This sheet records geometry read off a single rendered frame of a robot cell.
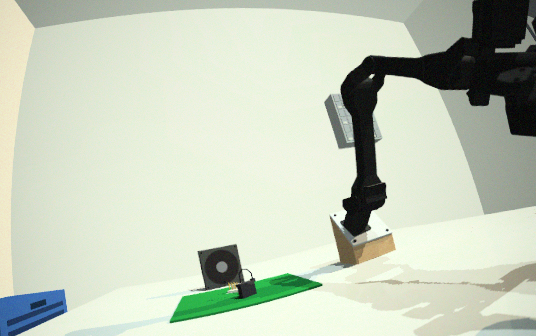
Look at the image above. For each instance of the green circuit board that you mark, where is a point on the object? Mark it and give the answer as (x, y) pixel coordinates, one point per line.
(225, 300)

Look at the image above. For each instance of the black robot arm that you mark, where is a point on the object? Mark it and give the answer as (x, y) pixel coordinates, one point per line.
(470, 63)

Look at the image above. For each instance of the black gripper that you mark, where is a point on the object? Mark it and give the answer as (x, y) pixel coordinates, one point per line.
(523, 59)

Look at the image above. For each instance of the grey square computer fan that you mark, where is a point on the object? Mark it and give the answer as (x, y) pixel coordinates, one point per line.
(220, 265)

